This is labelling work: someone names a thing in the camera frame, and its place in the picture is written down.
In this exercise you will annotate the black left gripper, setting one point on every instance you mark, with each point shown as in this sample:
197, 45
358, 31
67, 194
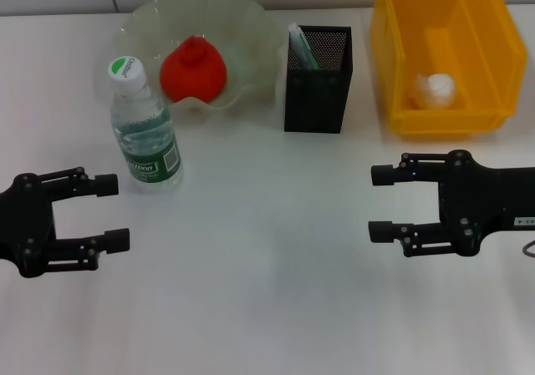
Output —
25, 224

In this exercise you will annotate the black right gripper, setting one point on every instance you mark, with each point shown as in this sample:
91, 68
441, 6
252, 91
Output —
480, 208

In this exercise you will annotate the clear water bottle green label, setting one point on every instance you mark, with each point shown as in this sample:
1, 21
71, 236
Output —
146, 141

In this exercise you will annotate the white paper ball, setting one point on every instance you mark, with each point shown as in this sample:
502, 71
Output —
434, 91

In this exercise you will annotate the orange fruit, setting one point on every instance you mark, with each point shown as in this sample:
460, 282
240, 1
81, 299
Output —
194, 72

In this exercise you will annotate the green utility knife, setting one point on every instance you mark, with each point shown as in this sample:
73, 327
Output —
307, 55

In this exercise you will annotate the black mesh pen holder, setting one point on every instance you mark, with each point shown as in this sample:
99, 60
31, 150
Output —
317, 99

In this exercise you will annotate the green glass fruit plate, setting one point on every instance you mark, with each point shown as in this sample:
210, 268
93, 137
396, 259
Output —
246, 41

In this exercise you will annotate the yellow plastic bin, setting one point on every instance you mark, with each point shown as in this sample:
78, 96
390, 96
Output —
480, 57

